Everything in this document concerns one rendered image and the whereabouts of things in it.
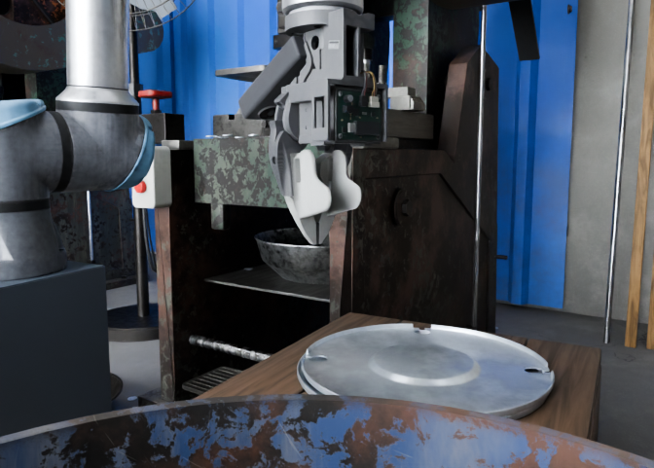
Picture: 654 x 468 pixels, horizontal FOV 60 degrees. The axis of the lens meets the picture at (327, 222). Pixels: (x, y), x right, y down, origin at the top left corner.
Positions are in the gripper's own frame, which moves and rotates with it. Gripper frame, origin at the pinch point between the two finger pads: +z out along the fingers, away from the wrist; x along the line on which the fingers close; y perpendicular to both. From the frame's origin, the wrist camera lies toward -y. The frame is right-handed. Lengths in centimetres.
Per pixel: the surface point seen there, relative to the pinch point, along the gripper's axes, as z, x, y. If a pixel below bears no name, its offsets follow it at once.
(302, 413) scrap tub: 6.2, -16.6, 21.7
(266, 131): -13, 34, -63
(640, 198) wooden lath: 6, 155, -35
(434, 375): 16.7, 13.2, 4.8
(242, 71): -24, 24, -55
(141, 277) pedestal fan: 35, 36, -151
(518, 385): 17.4, 19.2, 11.4
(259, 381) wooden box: 18.2, -1.0, -8.8
